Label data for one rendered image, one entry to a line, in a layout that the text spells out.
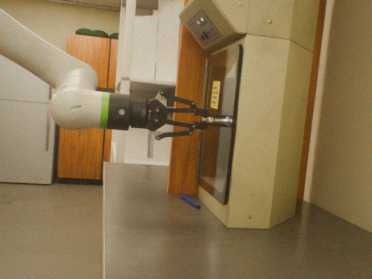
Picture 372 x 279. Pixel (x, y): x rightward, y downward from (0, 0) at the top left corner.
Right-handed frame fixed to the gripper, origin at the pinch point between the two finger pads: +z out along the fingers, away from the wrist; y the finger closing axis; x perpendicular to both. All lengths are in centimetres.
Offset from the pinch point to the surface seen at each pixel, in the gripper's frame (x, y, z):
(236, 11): -10.9, 25.8, 1.5
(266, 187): -10.9, -15.5, 13.8
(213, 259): -31.7, -26.0, -4.7
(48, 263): 200, -120, -58
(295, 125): -2.6, 0.5, 23.9
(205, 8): -4.0, 27.4, -4.3
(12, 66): 477, 39, -148
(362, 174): 0.0, -12.0, 47.8
